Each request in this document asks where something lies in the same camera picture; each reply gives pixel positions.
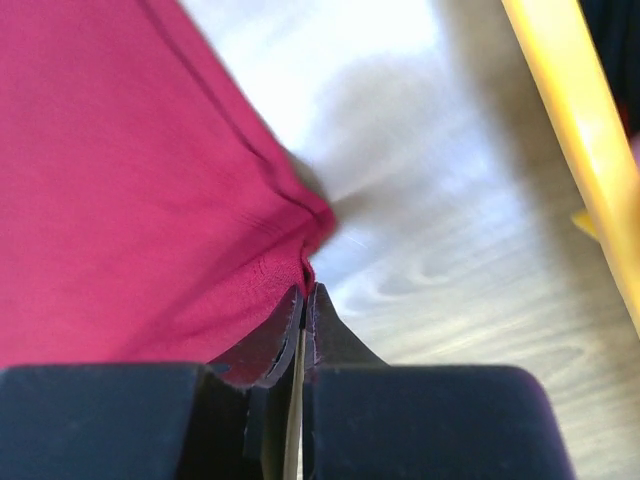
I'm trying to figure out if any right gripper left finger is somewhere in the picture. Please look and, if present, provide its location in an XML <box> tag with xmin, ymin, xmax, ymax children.
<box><xmin>1</xmin><ymin>288</ymin><xmax>304</xmax><ymax>479</ymax></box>

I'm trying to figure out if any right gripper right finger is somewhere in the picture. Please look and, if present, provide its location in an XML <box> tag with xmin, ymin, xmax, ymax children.
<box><xmin>302</xmin><ymin>284</ymin><xmax>575</xmax><ymax>479</ymax></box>

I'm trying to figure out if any red t shirt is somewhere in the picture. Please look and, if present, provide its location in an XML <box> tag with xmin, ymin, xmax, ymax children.
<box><xmin>1</xmin><ymin>1</ymin><xmax>335</xmax><ymax>366</ymax></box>

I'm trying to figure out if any yellow plastic bin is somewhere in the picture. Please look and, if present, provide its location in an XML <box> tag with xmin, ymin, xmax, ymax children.
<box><xmin>503</xmin><ymin>1</ymin><xmax>639</xmax><ymax>322</ymax></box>

